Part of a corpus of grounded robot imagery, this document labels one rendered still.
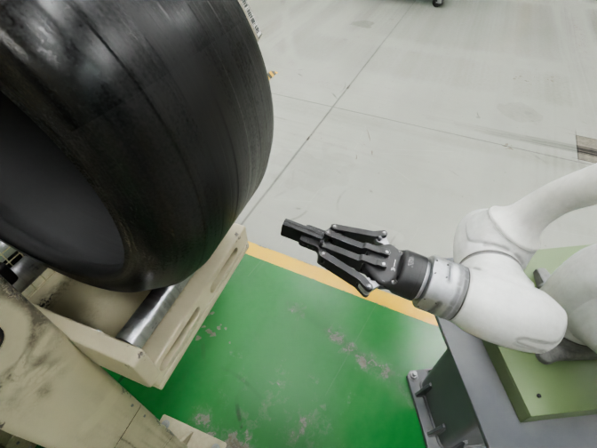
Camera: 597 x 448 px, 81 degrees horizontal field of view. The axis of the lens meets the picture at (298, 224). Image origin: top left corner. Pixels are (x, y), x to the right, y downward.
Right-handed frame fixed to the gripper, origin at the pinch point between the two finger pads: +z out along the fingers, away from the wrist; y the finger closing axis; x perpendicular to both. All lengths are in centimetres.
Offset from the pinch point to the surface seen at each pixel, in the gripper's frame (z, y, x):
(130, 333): 19.8, 22.2, 12.2
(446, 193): -56, -147, 94
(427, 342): -56, -44, 94
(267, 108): 9.6, -4.6, -17.9
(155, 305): 19.3, 16.4, 12.3
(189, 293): 17.3, 9.9, 17.6
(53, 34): 20.1, 15.4, -31.5
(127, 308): 29.9, 14.7, 25.5
